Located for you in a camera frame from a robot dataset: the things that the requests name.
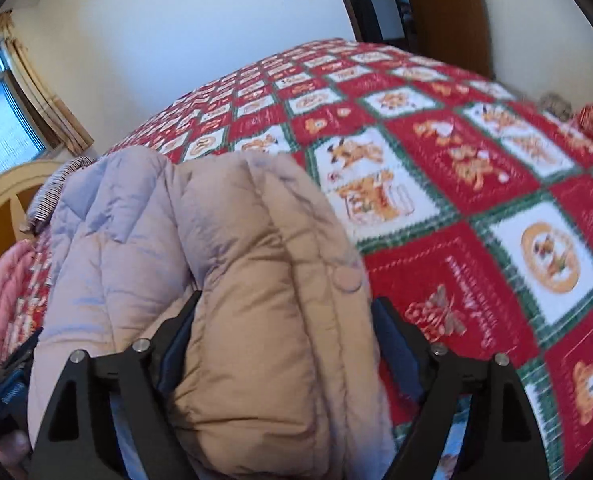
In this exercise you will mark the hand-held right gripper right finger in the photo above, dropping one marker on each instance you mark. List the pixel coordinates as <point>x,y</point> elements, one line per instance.
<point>401,360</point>

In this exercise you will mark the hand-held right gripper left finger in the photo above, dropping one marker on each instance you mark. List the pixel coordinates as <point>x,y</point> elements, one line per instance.
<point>174,360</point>

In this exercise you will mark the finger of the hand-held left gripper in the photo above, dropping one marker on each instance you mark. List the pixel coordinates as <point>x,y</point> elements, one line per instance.
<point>24,352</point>

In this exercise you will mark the light pink puffer jacket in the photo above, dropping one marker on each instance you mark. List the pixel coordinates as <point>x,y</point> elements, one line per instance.
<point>251,285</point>

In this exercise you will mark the person's left hand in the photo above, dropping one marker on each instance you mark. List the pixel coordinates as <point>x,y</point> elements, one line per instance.
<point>11,447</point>

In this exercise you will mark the pink quilted blanket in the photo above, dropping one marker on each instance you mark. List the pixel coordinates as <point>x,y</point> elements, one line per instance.
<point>6,285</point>

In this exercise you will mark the cream wooden headboard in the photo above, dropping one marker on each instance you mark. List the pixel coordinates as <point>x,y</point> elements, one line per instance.
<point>1,210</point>

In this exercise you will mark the striped pillow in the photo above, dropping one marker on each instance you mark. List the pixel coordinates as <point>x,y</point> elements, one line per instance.
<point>51,190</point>

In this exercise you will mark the red printed patchwork blanket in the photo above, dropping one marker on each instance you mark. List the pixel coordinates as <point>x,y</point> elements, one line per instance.
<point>476,170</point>

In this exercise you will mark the window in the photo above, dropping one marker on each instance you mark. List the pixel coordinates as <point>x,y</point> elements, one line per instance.
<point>1,115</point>

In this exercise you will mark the beige curtain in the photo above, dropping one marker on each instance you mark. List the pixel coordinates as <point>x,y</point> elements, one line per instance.
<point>41,90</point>

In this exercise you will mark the grey cloth bundle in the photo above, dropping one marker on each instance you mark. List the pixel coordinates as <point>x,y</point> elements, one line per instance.
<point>556,107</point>

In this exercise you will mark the brown wooden door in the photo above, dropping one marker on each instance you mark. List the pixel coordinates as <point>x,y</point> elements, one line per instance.
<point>446,25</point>

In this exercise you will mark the dark wooden door frame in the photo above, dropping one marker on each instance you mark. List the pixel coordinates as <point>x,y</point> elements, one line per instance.
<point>361,5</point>

